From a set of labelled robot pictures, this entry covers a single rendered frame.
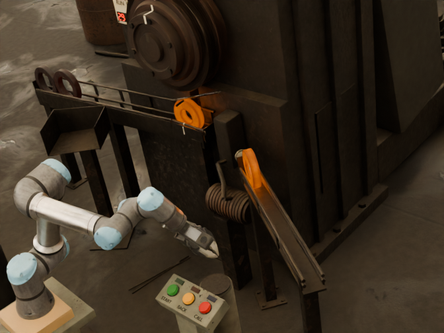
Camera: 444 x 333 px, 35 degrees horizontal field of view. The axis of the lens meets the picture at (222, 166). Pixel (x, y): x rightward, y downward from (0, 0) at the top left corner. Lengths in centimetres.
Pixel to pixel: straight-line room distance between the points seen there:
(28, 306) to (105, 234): 74
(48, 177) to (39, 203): 14
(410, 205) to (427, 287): 58
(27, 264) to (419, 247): 176
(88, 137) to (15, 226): 87
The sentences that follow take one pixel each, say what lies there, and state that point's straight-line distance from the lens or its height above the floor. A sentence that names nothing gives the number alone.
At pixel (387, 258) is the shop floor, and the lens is 337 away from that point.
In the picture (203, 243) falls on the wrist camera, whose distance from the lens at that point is 229.
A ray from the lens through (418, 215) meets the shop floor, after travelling 361.
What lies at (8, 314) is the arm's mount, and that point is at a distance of 298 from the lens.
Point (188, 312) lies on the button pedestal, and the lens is 238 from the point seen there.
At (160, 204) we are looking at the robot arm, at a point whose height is 94.
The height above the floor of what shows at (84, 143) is 60.
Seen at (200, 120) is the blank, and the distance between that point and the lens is 308.
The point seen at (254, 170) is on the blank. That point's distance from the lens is 268.
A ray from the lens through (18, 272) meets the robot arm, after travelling 279.
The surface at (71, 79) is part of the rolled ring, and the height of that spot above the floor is 73.
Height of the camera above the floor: 224
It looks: 33 degrees down
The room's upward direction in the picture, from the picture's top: 10 degrees counter-clockwise
